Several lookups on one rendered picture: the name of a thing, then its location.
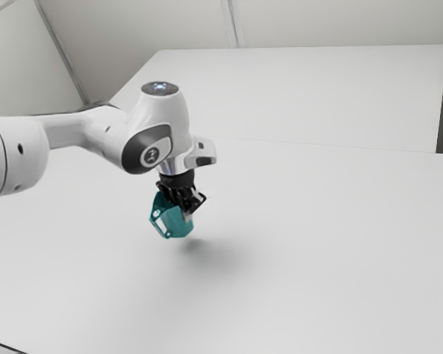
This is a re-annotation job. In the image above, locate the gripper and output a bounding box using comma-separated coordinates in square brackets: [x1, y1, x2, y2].
[155, 168, 207, 223]

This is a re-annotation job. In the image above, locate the teal faceted mug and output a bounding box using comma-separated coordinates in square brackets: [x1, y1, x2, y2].
[148, 190, 196, 241]

